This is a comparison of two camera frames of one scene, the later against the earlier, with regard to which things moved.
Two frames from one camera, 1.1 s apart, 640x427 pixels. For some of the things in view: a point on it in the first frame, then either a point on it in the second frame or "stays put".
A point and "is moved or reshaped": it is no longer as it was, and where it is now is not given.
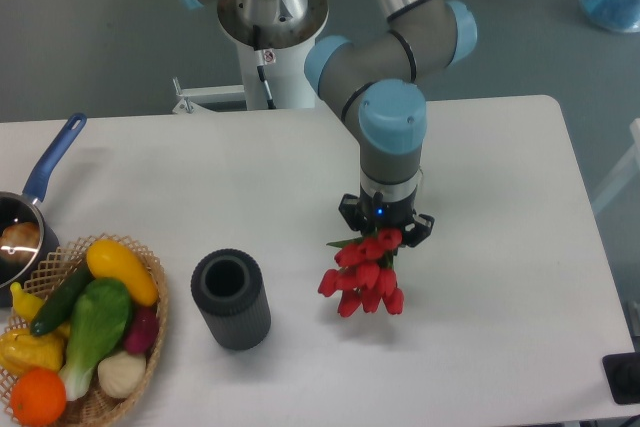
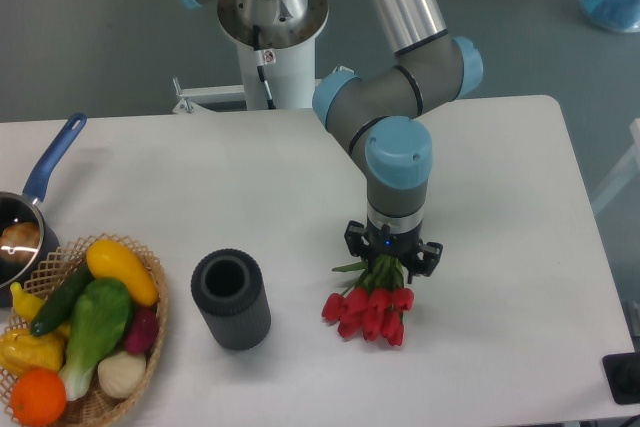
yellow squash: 109,259 stays put
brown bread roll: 19,242 stays put
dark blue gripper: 387,214 to 405,245
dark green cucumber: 61,299 stays put
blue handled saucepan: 27,234 stays put
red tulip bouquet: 365,275 is moved or reshaped
